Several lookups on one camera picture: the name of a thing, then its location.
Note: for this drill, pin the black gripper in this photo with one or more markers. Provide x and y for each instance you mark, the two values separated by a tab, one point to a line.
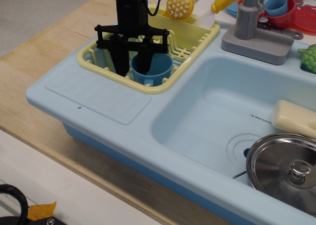
132	33

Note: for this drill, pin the yellow dish rack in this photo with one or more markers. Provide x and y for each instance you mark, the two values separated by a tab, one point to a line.
186	42

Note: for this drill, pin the red plastic cup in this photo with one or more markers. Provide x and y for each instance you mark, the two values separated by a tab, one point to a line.
284	16

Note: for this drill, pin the green toy vegetable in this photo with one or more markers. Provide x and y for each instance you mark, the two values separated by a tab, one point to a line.
308	58

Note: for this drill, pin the steel pot lid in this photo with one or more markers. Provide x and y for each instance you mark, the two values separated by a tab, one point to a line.
283	166

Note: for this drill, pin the grey toy utensil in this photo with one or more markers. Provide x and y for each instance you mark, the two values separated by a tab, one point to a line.
294	34

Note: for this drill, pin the grey toy faucet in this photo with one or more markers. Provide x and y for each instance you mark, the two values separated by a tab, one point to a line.
244	38

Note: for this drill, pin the yellow tape piece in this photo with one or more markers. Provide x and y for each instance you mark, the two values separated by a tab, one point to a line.
42	211

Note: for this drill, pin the blue plastic plate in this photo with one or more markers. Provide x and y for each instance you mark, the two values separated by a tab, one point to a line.
233	8

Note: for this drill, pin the blue plastic cup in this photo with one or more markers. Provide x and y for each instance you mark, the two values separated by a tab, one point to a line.
160	68

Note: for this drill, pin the light blue toy sink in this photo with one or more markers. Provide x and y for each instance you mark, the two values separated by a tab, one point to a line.
192	137

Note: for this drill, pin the black device with screw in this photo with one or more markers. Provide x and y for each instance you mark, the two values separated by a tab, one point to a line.
11	220

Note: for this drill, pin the yellow round scrub brush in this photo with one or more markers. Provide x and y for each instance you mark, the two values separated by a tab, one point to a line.
179	9

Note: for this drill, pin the blue cup in red cup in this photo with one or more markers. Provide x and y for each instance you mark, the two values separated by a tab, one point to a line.
275	8

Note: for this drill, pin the red plastic plate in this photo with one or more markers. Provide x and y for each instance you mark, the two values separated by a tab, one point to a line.
306	18

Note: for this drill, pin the cream plastic bottle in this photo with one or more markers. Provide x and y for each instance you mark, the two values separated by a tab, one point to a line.
293	118

